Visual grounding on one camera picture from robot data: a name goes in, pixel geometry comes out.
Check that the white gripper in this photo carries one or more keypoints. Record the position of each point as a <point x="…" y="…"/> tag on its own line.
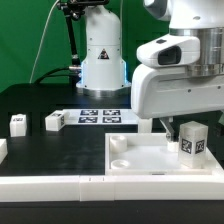
<point x="165" y="92"/>

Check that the white square tabletop part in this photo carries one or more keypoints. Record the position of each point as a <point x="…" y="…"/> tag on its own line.
<point x="150" y="154"/>

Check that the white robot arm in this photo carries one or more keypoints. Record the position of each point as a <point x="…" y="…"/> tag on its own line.
<point x="103" y="69"/>

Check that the white left obstacle piece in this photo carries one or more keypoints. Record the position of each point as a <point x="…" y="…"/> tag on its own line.
<point x="3" y="149"/>

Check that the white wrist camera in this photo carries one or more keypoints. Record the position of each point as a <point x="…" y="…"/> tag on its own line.
<point x="169" y="50"/>

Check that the white fiducial base plate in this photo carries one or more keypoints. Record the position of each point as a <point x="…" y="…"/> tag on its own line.
<point x="100" y="117"/>

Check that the white front obstacle wall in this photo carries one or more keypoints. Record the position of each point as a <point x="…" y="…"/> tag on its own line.
<point x="111" y="188"/>

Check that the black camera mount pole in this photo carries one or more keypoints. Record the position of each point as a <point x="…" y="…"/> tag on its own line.
<point x="73" y="10"/>

